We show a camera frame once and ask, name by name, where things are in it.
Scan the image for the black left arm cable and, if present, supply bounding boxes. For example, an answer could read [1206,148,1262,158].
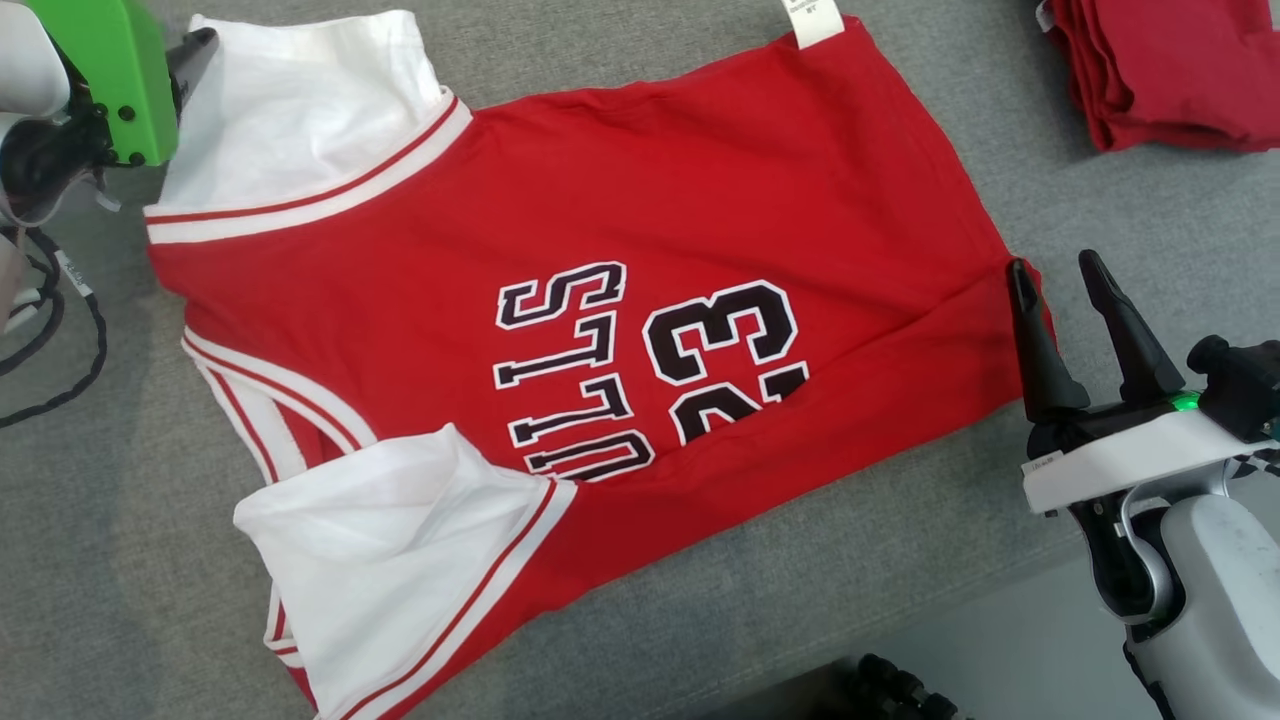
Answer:
[0,225,109,431]

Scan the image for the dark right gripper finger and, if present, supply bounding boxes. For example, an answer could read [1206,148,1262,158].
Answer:
[1077,249,1187,407]
[1005,257,1092,423]

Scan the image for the red shorts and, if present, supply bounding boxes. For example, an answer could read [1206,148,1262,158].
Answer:
[1035,0,1280,155]

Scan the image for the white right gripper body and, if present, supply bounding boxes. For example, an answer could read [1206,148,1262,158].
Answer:
[1020,390,1280,517]

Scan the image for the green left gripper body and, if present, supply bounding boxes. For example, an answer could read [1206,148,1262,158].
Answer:
[0,0,183,227]

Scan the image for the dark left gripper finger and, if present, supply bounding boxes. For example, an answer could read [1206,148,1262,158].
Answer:
[165,27,220,113]

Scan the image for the red white basketball jersey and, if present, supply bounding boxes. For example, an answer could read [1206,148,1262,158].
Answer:
[143,0,1058,720]

